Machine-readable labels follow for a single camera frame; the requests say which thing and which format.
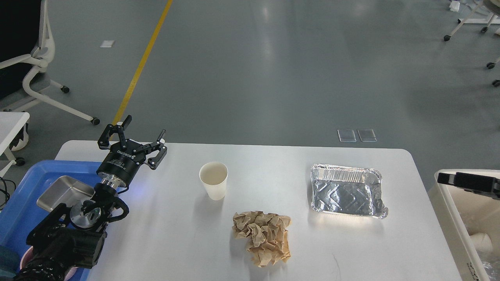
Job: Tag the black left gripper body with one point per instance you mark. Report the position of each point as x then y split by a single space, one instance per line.
122 163

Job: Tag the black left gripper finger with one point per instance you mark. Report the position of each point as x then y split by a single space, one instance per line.
153 153
123 143

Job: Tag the square steel container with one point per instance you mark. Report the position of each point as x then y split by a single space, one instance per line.
64 189

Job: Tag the pink mug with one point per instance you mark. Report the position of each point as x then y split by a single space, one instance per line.
29 254

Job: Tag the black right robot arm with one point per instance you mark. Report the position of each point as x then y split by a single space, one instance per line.
477 184

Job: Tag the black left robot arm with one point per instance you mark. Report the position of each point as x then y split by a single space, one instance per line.
74 232

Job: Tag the white paper cup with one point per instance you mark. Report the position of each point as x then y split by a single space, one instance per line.
213 176

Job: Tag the white office chair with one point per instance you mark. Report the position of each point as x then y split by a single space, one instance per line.
36 80

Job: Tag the blue plastic tray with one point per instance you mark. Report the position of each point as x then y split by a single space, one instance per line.
22 214

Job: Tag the crumpled brown paper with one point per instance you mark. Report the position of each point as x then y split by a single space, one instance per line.
267 235

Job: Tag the seated person in black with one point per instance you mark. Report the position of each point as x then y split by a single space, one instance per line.
19 30

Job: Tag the aluminium foil tray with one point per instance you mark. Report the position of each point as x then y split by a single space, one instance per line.
350 191

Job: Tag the clear floor plate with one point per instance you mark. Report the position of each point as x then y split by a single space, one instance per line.
367 135
347 135

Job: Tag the white plastic bin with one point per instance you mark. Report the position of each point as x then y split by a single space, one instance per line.
461 214

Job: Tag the white cup in bin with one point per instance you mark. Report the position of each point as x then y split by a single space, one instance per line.
482 242

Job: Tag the white rolling frame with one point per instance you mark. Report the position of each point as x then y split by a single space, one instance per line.
493 7

